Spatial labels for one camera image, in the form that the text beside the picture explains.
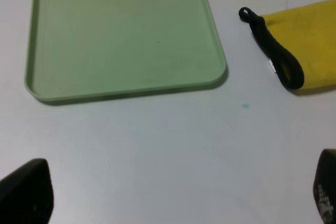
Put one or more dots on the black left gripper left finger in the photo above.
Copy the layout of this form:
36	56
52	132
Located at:
27	194

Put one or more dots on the green plastic tray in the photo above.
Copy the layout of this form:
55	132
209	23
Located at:
96	49

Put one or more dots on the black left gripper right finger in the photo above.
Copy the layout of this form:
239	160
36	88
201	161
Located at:
324	186

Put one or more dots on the yellow towel with black trim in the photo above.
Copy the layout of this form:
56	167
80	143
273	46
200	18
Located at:
300	42

